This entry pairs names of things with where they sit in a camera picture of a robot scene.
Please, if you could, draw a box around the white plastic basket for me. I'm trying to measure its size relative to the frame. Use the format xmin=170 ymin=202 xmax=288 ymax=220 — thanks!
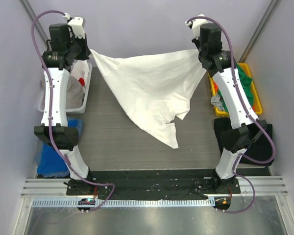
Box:
xmin=38 ymin=60 xmax=92 ymax=115

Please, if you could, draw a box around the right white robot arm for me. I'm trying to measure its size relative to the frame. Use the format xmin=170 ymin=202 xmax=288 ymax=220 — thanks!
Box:
xmin=193 ymin=23 xmax=267 ymax=193

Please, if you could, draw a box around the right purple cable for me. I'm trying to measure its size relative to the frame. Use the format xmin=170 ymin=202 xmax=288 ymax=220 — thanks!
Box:
xmin=186 ymin=16 xmax=277 ymax=213

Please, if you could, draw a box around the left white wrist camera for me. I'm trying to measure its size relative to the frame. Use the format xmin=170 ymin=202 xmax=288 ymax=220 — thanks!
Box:
xmin=63 ymin=13 xmax=86 ymax=39

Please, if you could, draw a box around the right corner aluminium post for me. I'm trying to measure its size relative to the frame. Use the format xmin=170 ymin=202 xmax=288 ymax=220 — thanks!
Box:
xmin=239 ymin=0 xmax=282 ymax=63

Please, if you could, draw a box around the white t shirt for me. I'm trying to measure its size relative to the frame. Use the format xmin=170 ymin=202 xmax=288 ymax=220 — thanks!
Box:
xmin=91 ymin=49 xmax=206 ymax=149

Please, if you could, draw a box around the aluminium frame rail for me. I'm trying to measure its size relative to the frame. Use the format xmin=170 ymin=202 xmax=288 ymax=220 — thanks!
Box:
xmin=21 ymin=172 xmax=288 ymax=200

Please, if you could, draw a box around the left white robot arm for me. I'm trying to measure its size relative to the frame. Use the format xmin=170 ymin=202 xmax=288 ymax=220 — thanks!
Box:
xmin=34 ymin=23 xmax=95 ymax=195

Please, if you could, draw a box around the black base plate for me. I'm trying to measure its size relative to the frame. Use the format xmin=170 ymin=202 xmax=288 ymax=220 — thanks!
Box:
xmin=66 ymin=169 xmax=241 ymax=201

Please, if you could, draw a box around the corner aluminium post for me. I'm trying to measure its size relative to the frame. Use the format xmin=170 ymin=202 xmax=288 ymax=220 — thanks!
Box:
xmin=19 ymin=0 xmax=61 ymax=64
xmin=239 ymin=0 xmax=282 ymax=63

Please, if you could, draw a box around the left corner aluminium post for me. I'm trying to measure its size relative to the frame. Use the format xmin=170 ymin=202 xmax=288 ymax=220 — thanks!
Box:
xmin=19 ymin=0 xmax=61 ymax=64

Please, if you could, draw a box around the grey cloth in bin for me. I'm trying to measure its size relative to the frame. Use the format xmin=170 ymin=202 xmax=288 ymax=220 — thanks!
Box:
xmin=210 ymin=94 xmax=225 ymax=111

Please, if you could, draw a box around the grey cloth in basket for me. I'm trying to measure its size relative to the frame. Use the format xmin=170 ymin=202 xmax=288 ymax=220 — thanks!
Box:
xmin=41 ymin=78 xmax=86 ymax=110

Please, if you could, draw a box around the green t shirt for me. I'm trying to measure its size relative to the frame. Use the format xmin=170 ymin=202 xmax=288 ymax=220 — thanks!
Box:
xmin=215 ymin=64 xmax=254 ymax=112

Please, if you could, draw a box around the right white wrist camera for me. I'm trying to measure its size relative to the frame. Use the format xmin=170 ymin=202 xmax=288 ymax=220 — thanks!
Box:
xmin=185 ymin=14 xmax=208 ymax=39

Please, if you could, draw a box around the blue checkered cloth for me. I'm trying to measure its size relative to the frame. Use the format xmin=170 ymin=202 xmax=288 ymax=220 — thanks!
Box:
xmin=34 ymin=117 xmax=84 ymax=179

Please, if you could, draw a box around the blue t shirt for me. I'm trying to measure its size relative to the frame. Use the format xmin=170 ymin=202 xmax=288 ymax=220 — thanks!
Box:
xmin=36 ymin=143 xmax=70 ymax=178

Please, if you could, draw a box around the white slotted cable duct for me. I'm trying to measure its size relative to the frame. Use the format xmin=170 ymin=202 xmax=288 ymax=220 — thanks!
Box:
xmin=32 ymin=198 xmax=215 ymax=208

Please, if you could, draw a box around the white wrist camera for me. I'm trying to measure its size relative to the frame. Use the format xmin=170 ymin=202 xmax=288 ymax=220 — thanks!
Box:
xmin=63 ymin=13 xmax=86 ymax=39
xmin=185 ymin=14 xmax=208 ymax=39

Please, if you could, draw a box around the black folded t shirt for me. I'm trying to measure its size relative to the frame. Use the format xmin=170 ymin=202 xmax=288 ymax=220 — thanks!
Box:
xmin=214 ymin=117 xmax=274 ymax=166

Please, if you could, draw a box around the red cloth in basket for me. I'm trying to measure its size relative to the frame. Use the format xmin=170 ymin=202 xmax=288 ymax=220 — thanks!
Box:
xmin=78 ymin=77 xmax=85 ymax=87

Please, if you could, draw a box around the white cloth in basket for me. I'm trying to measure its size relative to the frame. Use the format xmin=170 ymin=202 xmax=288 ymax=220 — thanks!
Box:
xmin=71 ymin=60 xmax=92 ymax=83

